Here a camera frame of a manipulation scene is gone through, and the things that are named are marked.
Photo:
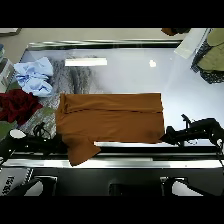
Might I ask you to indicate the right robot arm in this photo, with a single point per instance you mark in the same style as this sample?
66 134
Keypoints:
205 128

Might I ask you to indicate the silver frame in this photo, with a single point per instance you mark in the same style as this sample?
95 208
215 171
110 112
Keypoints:
133 163

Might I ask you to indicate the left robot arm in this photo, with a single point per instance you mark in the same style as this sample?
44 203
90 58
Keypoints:
20 141

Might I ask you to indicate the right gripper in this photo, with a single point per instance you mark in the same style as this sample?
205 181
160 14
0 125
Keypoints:
171 136

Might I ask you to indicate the olive and black garment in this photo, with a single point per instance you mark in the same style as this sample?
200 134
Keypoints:
213 55

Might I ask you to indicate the brown garment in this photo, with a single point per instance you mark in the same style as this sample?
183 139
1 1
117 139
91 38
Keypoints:
110 118

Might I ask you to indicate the dark red garment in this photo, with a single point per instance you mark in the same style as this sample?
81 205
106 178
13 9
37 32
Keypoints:
16 106

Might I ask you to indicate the light blue garment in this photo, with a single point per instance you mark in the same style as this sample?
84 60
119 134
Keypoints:
33 77

